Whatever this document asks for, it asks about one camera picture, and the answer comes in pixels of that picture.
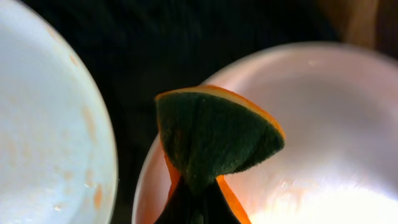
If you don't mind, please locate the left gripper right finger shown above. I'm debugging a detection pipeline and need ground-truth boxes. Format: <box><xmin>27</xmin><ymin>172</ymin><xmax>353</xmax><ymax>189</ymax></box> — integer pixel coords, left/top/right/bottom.
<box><xmin>203</xmin><ymin>181</ymin><xmax>240</xmax><ymax>224</ymax></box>

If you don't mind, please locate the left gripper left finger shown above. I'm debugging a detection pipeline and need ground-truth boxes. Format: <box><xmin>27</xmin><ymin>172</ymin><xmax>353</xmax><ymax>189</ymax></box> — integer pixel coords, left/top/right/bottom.
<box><xmin>154</xmin><ymin>177</ymin><xmax>192</xmax><ymax>224</ymax></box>

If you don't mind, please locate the green and orange sponge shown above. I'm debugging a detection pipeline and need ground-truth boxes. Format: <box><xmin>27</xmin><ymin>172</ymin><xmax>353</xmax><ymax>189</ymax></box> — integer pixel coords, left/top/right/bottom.
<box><xmin>155</xmin><ymin>85</ymin><xmax>285</xmax><ymax>224</ymax></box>

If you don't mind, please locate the white plate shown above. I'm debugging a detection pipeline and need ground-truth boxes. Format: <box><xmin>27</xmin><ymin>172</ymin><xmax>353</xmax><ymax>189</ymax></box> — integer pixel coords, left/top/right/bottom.
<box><xmin>1</xmin><ymin>0</ymin><xmax>118</xmax><ymax>224</ymax></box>

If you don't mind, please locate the round black tray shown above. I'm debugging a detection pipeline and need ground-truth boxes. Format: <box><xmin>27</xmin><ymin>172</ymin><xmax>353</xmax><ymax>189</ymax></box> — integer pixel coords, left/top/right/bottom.
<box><xmin>23</xmin><ymin>0</ymin><xmax>339</xmax><ymax>223</ymax></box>

